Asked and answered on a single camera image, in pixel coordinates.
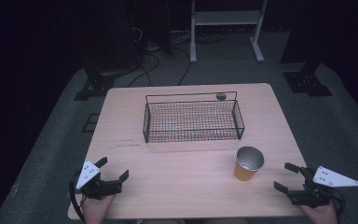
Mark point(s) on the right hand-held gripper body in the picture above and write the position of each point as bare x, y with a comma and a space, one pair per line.
313, 194

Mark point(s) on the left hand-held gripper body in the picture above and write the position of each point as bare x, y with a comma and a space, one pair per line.
101, 187

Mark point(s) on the person's right hand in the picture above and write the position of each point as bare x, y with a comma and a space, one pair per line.
323, 214

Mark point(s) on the person's left hand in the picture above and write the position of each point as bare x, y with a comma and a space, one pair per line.
96, 210

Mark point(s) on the orange paper cup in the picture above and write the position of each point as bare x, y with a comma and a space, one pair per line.
245, 174

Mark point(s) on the black stand foot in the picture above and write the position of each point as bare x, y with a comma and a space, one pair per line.
96, 85

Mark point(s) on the small dark round tag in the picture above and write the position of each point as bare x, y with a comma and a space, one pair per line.
220, 96

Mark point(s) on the black stand base plate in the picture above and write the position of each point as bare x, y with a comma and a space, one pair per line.
307, 83

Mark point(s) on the white metal stand frame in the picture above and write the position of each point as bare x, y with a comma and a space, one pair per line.
193, 37

